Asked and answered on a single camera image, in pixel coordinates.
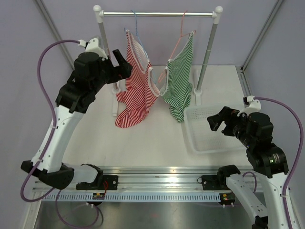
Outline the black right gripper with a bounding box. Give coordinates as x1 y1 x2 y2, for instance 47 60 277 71
207 106 254 147

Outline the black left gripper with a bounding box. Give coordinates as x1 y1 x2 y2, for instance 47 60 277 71
90 50 132 94

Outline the blue wire hanger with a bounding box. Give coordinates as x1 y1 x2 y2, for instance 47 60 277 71
124 16 160 95

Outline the red striped tank top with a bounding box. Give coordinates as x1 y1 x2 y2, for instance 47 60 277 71
115 30 160 128

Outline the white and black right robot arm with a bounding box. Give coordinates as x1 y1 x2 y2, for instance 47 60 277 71
207 106 298 229

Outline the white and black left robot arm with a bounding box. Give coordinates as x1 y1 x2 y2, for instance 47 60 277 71
21 49 132 190

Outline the green striped tank top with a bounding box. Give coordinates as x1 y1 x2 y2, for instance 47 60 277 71
160 31 195 123

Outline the white plastic basket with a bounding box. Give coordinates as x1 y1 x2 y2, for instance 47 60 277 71
184 103 244 155

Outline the white and silver clothes rack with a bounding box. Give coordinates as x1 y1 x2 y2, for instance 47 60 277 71
93 5 223 105

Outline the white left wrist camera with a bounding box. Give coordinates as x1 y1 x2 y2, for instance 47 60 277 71
78 37 108 60

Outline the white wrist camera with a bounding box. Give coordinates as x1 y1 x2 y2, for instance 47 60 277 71
78 37 108 60
237 95 261 116

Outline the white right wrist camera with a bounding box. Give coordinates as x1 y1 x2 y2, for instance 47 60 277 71
237 95 261 116

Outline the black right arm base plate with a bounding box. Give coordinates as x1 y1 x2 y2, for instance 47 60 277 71
197 175 230 191

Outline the pink wire hanger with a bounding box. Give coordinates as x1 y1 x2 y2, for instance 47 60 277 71
158 10 196 83

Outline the aluminium mounting rail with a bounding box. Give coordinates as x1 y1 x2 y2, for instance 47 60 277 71
31 166 291 193

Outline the left aluminium frame post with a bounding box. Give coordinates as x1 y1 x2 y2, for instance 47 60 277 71
33 0 74 70

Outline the aluminium frame post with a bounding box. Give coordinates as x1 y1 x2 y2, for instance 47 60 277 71
33 0 74 70
241 0 285 73

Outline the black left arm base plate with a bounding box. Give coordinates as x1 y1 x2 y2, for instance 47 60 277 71
76 175 119 190

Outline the right aluminium frame post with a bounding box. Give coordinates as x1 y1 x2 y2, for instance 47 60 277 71
241 0 285 73

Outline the white slotted cable duct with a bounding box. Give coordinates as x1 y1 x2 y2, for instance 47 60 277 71
44 192 220 202

